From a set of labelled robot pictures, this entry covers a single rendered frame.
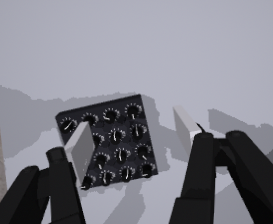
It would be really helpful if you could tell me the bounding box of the black knob box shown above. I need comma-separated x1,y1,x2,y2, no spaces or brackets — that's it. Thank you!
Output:
55,94,159,190

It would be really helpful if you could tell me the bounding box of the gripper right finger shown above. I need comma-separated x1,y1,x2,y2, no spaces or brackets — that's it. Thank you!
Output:
169,105,273,224

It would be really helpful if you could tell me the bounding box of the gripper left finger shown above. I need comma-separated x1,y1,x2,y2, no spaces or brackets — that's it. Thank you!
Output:
0,121,95,224

